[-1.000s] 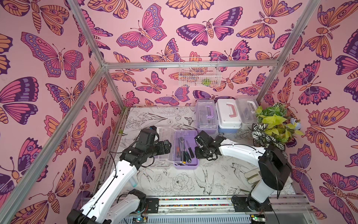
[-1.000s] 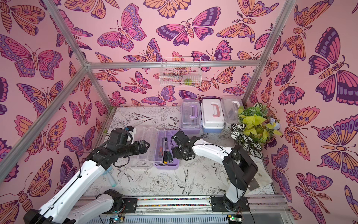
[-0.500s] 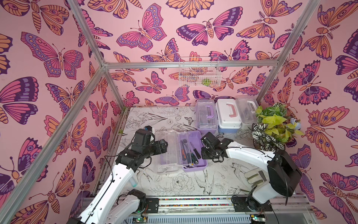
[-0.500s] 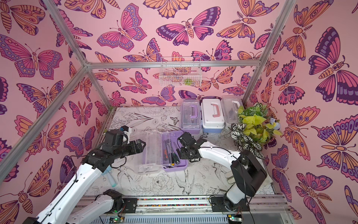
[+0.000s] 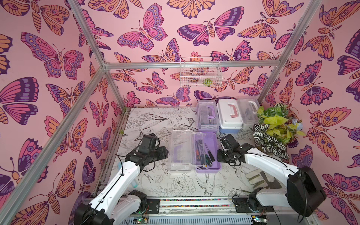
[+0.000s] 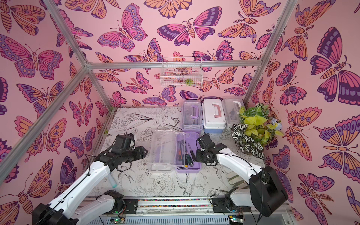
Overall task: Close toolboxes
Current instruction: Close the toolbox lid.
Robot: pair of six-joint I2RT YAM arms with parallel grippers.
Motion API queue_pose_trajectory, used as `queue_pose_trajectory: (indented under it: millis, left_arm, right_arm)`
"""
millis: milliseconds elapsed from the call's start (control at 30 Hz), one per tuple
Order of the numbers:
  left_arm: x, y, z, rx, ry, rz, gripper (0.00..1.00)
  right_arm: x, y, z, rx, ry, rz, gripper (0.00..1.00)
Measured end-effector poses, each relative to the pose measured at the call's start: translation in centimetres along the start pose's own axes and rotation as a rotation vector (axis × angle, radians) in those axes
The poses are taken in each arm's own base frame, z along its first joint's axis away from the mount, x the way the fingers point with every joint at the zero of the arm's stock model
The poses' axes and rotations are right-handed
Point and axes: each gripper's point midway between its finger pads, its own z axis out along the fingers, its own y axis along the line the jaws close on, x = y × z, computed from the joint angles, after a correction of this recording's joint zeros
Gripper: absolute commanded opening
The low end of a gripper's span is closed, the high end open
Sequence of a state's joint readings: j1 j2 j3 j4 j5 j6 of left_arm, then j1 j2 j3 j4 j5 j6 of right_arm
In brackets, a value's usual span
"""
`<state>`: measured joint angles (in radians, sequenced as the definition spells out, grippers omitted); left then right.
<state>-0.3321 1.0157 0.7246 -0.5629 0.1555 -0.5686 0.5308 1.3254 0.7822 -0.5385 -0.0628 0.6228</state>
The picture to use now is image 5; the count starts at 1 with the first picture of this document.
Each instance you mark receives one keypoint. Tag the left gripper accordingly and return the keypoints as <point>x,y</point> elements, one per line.
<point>162,153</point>

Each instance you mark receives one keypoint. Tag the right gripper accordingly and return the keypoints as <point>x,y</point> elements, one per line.
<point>225,153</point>

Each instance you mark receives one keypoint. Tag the white toolbox clear lid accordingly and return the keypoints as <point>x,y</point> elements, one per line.
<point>248,109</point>

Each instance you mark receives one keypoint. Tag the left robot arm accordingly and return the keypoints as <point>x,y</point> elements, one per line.
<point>118,182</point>

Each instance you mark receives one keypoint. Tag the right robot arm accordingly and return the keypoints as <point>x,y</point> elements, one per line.
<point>301,189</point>

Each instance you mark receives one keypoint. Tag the work glove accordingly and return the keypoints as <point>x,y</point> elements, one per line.
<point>261,179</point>

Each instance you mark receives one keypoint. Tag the potted green plant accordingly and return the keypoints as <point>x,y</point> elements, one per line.
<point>276,131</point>

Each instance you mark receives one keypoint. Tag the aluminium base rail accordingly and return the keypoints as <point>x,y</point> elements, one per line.
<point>221,210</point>

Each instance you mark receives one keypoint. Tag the white wire basket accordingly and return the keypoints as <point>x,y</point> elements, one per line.
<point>201,74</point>

